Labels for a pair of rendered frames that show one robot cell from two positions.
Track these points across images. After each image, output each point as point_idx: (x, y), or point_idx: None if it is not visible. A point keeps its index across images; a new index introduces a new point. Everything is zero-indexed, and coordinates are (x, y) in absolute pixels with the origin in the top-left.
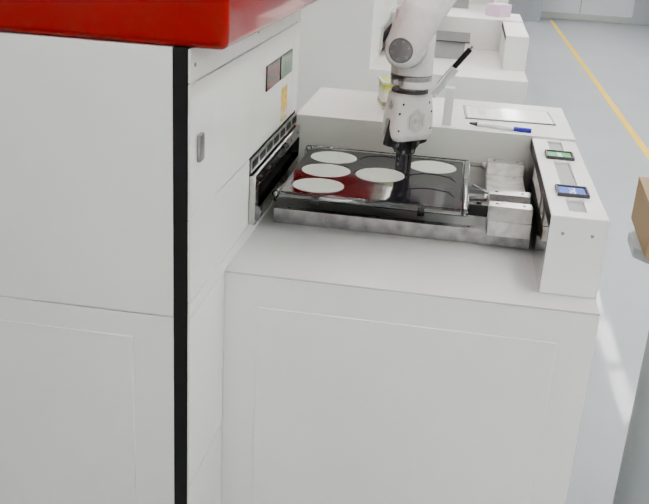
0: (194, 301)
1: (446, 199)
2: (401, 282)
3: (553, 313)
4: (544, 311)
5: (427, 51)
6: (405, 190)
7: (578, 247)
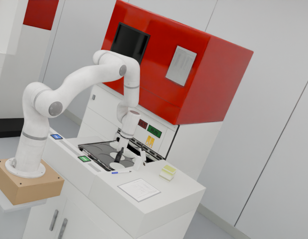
0: (83, 123)
1: (89, 149)
2: (70, 141)
3: None
4: None
5: (121, 120)
6: (101, 150)
7: None
